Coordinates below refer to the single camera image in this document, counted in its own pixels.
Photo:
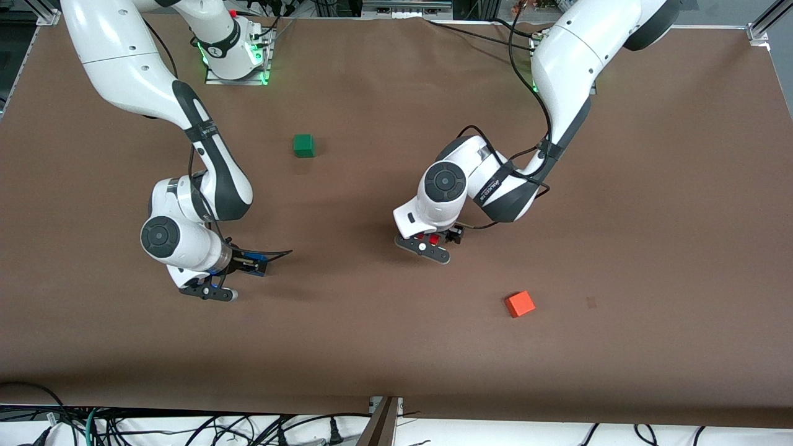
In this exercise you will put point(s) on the black power plug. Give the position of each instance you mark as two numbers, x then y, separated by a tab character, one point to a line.
335	433

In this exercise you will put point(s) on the orange cube block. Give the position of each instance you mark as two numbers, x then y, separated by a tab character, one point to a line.
520	304

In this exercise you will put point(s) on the aluminium frame corner profile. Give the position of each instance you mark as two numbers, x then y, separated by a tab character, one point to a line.
765	25

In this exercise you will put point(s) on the metal table edge bracket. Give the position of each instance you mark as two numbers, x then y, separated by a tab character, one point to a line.
374	404

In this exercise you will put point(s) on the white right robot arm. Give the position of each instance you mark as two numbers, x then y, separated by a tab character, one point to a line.
124	62

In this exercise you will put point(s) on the blue cube block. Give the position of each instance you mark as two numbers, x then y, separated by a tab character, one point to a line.
259	265

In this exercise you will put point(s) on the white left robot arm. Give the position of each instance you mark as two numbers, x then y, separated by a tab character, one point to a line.
570	62

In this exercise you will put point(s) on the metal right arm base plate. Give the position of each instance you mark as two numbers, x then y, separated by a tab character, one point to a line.
214	80

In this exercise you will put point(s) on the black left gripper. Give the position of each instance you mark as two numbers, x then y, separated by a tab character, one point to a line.
455	235

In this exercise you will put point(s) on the brown support beam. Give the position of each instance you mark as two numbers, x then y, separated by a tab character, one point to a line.
379	427

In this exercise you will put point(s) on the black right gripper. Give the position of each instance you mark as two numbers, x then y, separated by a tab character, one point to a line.
240	262

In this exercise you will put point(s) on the green cube block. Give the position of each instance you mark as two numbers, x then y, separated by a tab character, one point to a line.
303	145

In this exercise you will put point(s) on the grey aluminium frame rail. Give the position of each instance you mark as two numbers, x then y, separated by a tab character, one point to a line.
406	7

